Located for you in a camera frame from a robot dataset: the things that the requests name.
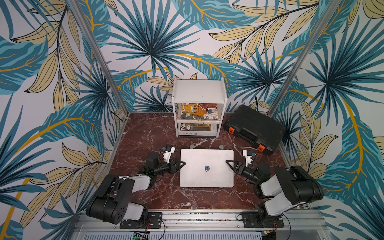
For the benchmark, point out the white folio magazine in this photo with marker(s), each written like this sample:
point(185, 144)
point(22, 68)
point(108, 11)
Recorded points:
point(199, 128)

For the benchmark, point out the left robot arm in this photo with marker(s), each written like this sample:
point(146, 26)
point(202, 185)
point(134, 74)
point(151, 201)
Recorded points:
point(112, 202)

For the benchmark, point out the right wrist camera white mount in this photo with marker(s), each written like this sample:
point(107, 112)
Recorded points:
point(249, 157)

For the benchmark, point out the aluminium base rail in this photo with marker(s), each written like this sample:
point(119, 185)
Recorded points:
point(209, 225)

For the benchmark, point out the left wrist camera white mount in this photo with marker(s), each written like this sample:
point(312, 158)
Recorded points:
point(168, 151)

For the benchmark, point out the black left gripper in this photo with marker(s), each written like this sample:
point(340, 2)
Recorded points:
point(173, 167)

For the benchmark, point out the black plastic tool case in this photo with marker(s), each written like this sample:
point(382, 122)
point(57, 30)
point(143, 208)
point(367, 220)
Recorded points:
point(263, 132)

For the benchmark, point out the orange illustrated book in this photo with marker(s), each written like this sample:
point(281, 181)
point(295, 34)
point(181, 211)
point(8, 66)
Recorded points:
point(197, 111)

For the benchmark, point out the white metal shelf rack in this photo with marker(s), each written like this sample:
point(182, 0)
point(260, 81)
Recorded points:
point(199, 91)

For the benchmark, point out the silver laptop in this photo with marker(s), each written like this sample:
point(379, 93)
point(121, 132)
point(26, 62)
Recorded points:
point(206, 168)

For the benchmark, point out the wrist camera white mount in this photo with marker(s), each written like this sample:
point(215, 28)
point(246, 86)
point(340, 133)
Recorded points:
point(168, 151)
point(249, 157)

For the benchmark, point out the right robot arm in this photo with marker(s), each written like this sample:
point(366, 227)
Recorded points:
point(286, 189)

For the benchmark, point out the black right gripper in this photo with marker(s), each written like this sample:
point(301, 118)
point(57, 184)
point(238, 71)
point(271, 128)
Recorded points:
point(239, 168)

